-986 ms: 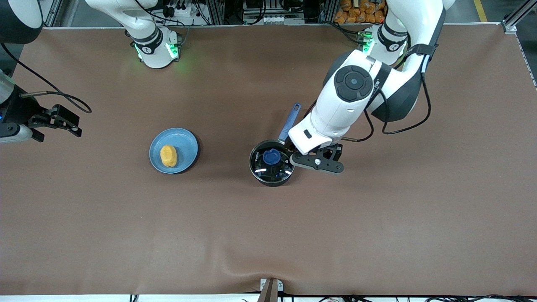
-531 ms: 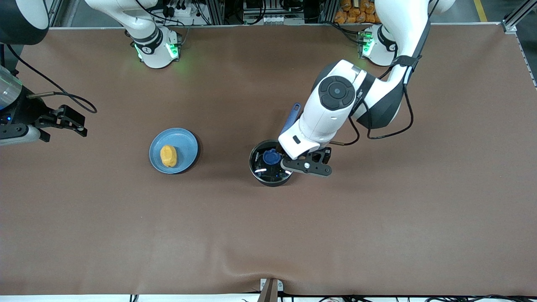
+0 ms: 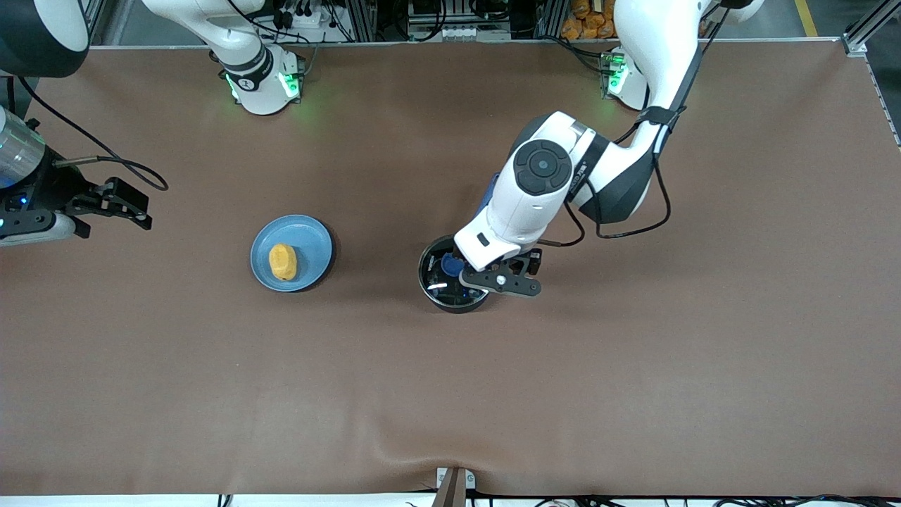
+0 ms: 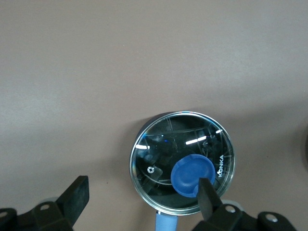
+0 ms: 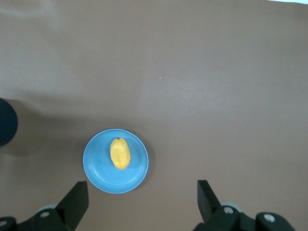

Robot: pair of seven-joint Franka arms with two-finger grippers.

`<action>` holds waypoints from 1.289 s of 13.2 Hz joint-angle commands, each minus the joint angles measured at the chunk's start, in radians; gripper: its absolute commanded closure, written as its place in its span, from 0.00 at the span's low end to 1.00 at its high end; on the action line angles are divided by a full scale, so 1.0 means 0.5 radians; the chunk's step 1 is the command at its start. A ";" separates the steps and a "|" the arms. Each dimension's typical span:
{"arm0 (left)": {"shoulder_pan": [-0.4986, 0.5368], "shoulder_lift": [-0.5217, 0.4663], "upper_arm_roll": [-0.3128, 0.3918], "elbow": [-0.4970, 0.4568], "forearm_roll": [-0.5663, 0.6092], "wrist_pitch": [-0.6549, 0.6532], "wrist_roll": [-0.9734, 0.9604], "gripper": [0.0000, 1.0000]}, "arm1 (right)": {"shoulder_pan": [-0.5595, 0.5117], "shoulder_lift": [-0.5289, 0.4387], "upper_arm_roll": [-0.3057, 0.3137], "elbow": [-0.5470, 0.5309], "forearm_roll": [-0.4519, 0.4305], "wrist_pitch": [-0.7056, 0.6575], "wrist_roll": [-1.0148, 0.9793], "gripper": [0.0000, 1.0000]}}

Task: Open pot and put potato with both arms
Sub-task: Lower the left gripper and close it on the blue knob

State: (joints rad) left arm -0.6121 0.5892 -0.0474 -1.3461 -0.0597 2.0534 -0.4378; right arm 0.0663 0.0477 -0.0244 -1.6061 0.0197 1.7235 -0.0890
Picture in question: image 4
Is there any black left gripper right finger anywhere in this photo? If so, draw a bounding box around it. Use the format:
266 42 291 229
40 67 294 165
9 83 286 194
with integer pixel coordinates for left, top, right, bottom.
192 177 297 231

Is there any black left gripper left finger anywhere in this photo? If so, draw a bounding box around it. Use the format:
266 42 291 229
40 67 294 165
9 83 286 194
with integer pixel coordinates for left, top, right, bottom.
0 175 90 231

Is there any brown table cover sheet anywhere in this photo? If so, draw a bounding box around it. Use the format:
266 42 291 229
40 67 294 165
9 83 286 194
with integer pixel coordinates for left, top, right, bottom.
0 0 308 231

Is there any black pot with blue handle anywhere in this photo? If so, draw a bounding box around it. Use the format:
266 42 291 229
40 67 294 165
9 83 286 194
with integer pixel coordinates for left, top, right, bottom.
133 111 238 231

